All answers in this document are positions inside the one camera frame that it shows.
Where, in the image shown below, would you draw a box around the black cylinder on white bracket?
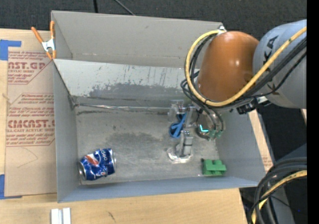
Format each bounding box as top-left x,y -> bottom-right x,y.
235,96 -> 269,115

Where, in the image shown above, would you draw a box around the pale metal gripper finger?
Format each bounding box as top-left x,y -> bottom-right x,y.
176,129 -> 194,158
168,100 -> 190,122

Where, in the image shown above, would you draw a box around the brown cardboard board red print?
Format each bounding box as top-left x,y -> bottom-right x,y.
0,28 -> 276,199

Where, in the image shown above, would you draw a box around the crushed blue soda can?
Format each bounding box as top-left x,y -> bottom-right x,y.
78,147 -> 117,182

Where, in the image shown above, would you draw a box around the green toy building brick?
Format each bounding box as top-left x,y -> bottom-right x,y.
200,158 -> 227,176

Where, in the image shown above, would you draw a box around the grey metal bin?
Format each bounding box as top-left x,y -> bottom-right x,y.
50,10 -> 266,203

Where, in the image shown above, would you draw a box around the blue ring-shaped strap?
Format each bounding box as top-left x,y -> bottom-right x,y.
168,113 -> 187,138

